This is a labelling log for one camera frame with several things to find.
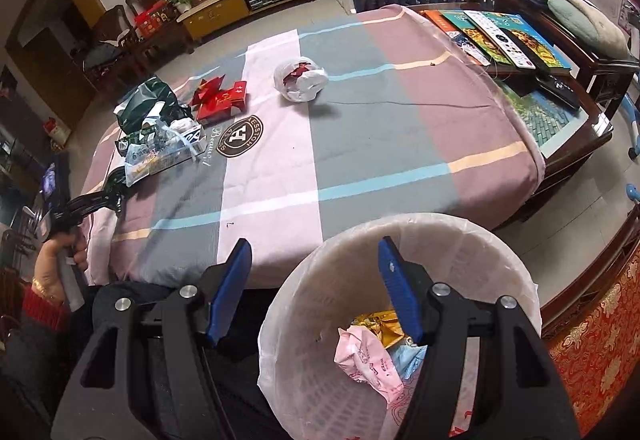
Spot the green foil snack wrapper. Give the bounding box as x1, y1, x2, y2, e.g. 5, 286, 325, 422
115, 129, 151, 157

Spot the clear blue plastic wrapper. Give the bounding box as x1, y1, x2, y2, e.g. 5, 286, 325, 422
124, 119, 201, 187

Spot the white plastic bag ball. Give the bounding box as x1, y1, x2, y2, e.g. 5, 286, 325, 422
272, 57, 329, 104

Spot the red sleeved left forearm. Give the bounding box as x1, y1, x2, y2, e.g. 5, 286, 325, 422
22, 287, 70, 332

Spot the white lined trash bin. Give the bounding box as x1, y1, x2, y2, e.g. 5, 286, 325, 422
257, 211, 542, 440

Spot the left hand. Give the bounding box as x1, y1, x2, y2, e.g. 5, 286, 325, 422
32, 230, 88, 307

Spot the gold wrapper in bin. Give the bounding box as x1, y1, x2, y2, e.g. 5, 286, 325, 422
352, 310, 406, 349

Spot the pink wrapper in bin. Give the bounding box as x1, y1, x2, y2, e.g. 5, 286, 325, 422
334, 325, 404, 405

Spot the dark green tissue box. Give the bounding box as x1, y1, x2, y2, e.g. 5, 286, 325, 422
114, 76, 191, 134

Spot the wooden armchair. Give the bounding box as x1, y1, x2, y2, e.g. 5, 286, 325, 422
81, 0, 194, 86

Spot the white blue medicine box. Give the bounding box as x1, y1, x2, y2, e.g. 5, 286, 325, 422
164, 117, 207, 156

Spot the red cigarette box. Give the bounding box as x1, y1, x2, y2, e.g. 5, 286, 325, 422
190, 74, 247, 123

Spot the red gift box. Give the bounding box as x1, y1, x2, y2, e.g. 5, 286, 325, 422
134, 0, 176, 40

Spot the black remote control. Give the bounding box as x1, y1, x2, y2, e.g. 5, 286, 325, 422
535, 74, 580, 111

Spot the dark wooden coffee table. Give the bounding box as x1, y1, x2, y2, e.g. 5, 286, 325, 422
412, 0, 639, 222

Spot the green grey cushion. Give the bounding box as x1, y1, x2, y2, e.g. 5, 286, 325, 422
547, 0, 629, 59

